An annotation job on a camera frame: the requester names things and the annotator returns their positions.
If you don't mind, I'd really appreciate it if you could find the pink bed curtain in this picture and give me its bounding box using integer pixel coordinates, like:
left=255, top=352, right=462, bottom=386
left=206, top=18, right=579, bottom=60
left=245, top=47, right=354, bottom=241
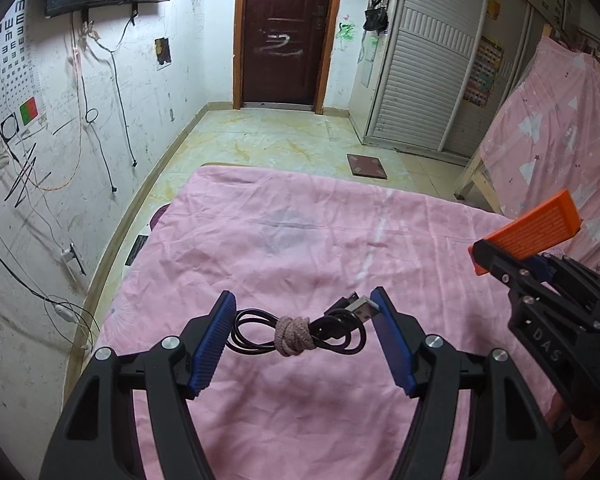
left=479, top=38, right=600, bottom=274

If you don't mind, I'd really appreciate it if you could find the dark brown door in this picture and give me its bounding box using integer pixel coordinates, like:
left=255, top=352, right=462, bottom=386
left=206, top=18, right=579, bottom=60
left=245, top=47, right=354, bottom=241
left=233, top=0, right=340, bottom=114

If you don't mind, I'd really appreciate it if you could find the wooden bed frame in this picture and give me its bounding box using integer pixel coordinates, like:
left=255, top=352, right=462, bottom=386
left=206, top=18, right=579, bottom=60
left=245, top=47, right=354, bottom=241
left=454, top=24, right=600, bottom=214

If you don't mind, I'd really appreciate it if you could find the brown floor scale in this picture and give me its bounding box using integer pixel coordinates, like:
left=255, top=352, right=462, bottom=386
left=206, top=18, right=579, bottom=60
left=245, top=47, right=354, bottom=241
left=347, top=154, right=388, bottom=180

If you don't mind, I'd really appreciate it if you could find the colourful wall chart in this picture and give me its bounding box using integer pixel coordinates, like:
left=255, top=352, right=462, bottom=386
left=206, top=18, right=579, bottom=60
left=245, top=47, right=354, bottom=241
left=463, top=36, right=504, bottom=107

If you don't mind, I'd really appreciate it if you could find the black usb cable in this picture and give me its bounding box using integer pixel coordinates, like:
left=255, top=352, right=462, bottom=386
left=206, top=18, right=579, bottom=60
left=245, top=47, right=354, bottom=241
left=226, top=292, right=383, bottom=359

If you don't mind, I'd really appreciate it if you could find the pink bed sheet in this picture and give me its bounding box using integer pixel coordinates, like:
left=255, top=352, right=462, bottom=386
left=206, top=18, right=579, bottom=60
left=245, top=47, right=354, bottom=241
left=94, top=164, right=581, bottom=480

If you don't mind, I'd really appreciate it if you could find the eye chart poster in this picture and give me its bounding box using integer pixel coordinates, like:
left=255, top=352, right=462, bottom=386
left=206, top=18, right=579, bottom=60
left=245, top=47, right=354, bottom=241
left=0, top=0, right=47, bottom=168

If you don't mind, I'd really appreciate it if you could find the white louvered wardrobe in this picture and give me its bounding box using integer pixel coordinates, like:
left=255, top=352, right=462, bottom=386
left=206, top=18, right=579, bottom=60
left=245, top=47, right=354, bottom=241
left=364, top=0, right=545, bottom=160

